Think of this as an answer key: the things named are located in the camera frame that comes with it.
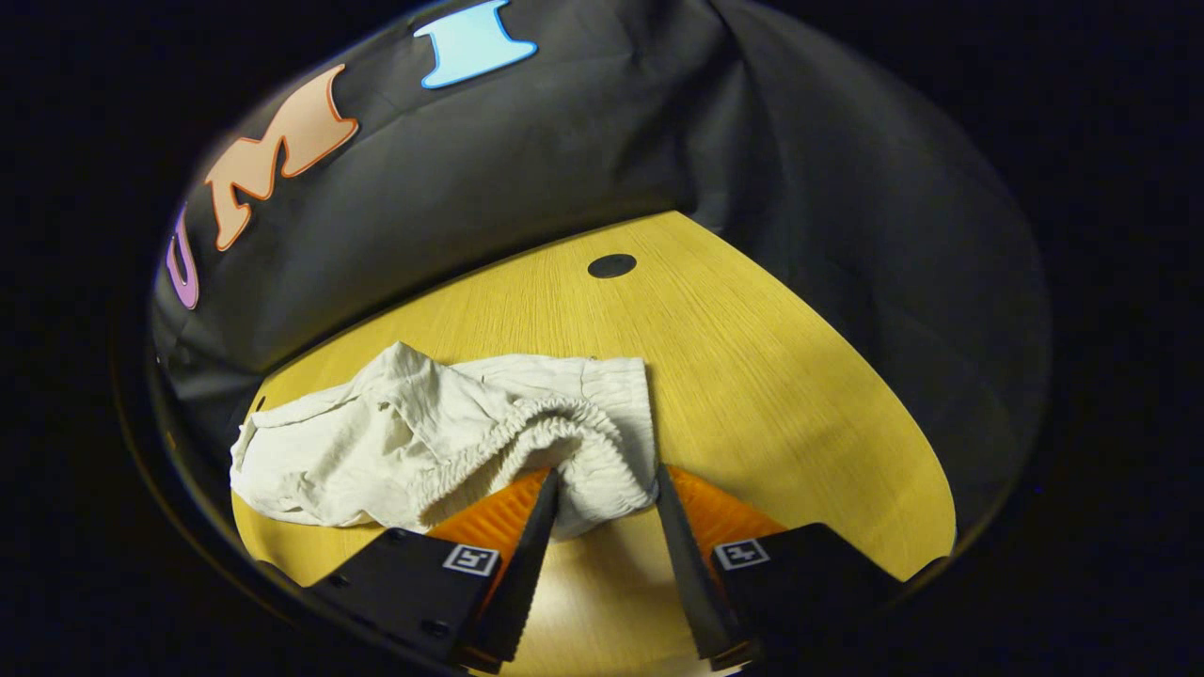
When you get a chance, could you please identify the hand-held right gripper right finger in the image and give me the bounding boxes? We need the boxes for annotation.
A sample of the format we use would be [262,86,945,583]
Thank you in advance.
[655,463,906,671]

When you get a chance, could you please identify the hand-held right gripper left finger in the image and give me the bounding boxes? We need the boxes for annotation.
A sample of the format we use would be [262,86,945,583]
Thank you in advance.
[307,466,562,674]

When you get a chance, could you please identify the cream white jeans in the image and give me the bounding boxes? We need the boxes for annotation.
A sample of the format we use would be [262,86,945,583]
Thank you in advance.
[230,341,659,541]

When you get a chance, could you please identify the black backdrop cloth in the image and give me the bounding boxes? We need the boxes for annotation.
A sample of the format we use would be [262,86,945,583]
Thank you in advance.
[150,0,1053,537]

